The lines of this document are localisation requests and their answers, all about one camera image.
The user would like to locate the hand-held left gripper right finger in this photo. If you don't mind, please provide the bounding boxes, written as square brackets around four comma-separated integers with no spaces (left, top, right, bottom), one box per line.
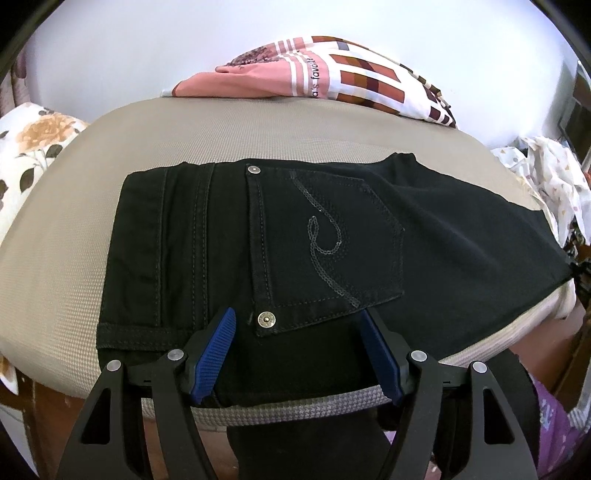
[355,309,539,480]

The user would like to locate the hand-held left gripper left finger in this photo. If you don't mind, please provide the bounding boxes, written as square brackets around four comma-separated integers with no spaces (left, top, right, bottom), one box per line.
[58,307,238,480]

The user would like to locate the black pants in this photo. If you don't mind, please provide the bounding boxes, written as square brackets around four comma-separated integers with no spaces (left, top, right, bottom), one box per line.
[95,152,578,480]

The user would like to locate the person's purple clothing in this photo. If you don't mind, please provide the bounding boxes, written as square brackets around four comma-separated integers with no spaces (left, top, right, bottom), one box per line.
[526,369,591,480]

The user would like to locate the beige mattress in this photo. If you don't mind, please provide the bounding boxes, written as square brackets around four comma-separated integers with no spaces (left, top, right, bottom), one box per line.
[0,95,578,423]

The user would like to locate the white patterned cloth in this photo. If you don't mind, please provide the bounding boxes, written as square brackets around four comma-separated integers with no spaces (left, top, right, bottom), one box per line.
[489,134,591,250]

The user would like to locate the checkered pink pillow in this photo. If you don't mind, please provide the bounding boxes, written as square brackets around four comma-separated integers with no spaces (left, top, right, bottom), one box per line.
[159,34,458,129]

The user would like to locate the floral pillow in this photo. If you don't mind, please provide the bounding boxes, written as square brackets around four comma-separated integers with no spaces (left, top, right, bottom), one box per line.
[0,102,90,241]

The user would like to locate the pink beige curtain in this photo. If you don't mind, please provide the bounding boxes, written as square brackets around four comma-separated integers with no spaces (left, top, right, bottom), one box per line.
[8,46,34,112]

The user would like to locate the wooden bed frame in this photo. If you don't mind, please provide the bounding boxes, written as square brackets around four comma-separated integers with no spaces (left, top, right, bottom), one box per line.
[14,378,98,480]

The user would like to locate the dark wooden frame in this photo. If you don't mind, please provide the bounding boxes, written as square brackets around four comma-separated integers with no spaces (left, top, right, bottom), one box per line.
[556,60,591,167]

